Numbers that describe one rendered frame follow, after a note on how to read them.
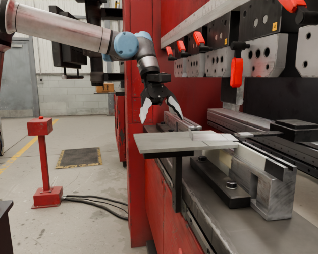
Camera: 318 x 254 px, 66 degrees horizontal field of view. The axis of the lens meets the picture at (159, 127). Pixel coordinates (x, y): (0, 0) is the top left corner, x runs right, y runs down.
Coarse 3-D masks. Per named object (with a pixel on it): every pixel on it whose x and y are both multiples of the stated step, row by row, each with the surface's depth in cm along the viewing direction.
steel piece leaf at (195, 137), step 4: (188, 132) 76; (192, 136) 68; (196, 136) 73; (200, 136) 73; (204, 136) 73; (208, 136) 73; (212, 136) 73; (216, 136) 73; (220, 136) 73; (192, 140) 68; (196, 140) 68; (200, 140) 68; (204, 140) 68; (208, 140) 68; (212, 140) 68; (216, 140) 68; (220, 140) 68; (224, 140) 68
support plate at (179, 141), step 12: (168, 132) 79; (180, 132) 79; (192, 132) 79; (204, 132) 79; (144, 144) 65; (156, 144) 65; (168, 144) 65; (180, 144) 65; (192, 144) 65; (204, 144) 65; (216, 144) 65; (228, 144) 65
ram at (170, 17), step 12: (168, 0) 125; (180, 0) 104; (192, 0) 89; (204, 0) 78; (228, 0) 63; (240, 0) 57; (168, 12) 126; (180, 12) 105; (192, 12) 90; (216, 12) 70; (168, 24) 127; (192, 24) 90; (204, 24) 79; (180, 36) 106
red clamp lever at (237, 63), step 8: (232, 48) 53; (240, 48) 53; (248, 48) 53; (240, 56) 53; (232, 64) 54; (240, 64) 53; (232, 72) 54; (240, 72) 53; (232, 80) 54; (240, 80) 54
